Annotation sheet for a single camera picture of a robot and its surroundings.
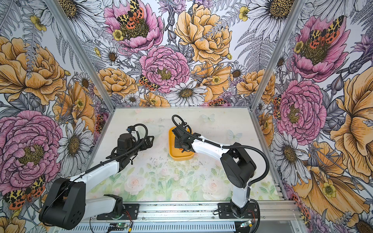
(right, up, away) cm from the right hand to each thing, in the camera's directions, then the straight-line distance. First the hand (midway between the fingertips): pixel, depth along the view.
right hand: (180, 145), depth 91 cm
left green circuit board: (-27, -35, -19) cm, 48 cm away
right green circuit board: (+33, -35, -19) cm, 52 cm away
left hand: (-19, +2, -1) cm, 19 cm away
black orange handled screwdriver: (0, -2, -1) cm, 2 cm away
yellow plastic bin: (-3, -5, +1) cm, 6 cm away
